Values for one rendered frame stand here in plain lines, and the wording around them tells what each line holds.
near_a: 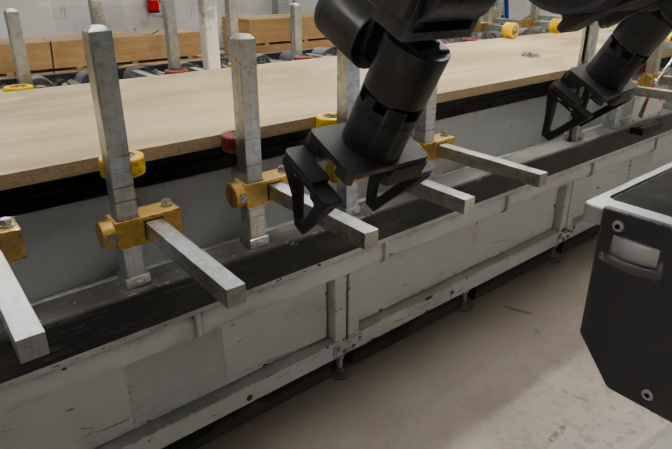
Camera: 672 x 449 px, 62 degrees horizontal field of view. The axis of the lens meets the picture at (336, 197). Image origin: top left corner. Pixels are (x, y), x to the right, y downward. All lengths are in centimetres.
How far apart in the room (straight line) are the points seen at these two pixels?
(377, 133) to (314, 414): 139
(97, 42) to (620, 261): 76
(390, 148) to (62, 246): 87
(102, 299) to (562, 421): 135
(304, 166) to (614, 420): 159
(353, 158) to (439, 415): 139
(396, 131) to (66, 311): 71
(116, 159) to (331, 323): 98
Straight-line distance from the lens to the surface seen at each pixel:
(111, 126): 96
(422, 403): 184
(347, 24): 49
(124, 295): 105
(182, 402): 160
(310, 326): 172
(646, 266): 49
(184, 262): 89
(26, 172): 111
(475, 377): 196
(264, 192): 111
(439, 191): 111
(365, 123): 48
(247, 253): 113
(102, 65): 94
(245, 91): 105
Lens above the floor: 122
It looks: 22 degrees down
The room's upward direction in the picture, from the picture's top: straight up
